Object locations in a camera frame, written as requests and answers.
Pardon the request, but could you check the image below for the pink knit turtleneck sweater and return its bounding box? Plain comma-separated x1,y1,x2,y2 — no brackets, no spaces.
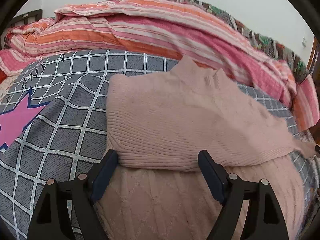
97,57,315,239

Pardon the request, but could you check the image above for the brown wooden door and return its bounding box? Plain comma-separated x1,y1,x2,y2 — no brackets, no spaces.
307,37,320,79

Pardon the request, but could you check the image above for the grey grid bedsheet with star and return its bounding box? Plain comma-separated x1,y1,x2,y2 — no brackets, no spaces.
0,49,313,240

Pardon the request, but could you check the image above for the dark floral patchwork blanket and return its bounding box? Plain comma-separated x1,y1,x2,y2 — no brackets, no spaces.
163,0,309,83

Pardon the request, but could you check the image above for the white floral mattress sheet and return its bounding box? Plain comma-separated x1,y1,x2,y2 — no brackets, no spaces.
0,75,18,101

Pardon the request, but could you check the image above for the pink orange striped quilt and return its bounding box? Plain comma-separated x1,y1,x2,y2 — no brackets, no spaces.
1,0,319,131

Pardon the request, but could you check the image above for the dark wooden headboard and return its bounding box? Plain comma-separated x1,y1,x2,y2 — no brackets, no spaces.
0,9,43,48

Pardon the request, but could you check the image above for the white wall switch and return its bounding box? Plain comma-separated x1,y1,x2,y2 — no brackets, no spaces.
302,37,306,48

